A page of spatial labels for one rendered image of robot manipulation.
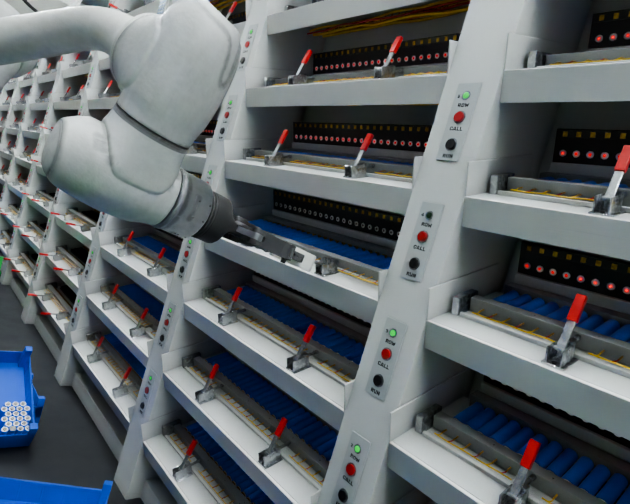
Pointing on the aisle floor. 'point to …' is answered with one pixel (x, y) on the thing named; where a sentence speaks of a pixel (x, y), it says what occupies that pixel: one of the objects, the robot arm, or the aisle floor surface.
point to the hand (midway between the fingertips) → (293, 255)
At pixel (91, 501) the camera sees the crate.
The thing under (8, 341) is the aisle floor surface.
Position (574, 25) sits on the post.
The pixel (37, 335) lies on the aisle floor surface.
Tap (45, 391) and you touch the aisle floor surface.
